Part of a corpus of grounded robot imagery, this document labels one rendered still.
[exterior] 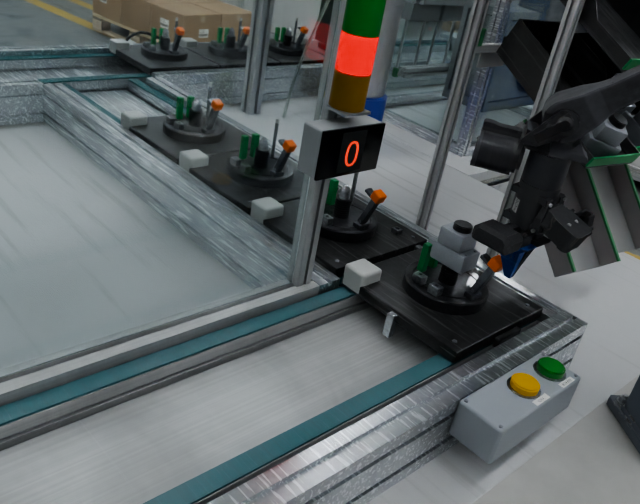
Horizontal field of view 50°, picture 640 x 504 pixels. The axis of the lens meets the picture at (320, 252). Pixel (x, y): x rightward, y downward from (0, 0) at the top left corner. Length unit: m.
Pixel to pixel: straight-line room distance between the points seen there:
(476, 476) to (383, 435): 0.19
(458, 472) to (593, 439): 0.25
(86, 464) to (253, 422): 0.21
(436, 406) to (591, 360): 0.48
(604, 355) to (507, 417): 0.45
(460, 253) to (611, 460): 0.37
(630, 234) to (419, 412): 0.74
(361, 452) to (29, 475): 0.37
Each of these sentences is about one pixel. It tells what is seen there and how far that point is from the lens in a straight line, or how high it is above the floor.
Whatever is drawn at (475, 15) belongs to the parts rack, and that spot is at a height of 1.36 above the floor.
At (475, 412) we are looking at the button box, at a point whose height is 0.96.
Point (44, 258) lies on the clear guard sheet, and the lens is 0.83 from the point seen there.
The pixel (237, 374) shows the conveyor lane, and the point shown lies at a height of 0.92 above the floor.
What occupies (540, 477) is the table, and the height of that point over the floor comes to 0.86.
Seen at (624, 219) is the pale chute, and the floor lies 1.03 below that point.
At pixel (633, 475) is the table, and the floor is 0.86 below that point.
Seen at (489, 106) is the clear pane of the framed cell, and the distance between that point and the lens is 2.19.
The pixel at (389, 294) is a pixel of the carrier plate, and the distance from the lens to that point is 1.11.
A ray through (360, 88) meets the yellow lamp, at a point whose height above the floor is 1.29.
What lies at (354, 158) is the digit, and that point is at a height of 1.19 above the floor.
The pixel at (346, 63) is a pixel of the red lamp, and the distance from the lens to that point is 0.93.
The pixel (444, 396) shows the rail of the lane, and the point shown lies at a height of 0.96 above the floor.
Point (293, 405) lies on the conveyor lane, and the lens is 0.94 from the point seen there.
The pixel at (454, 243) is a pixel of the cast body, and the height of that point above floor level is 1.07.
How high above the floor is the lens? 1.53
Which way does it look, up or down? 28 degrees down
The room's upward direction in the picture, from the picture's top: 11 degrees clockwise
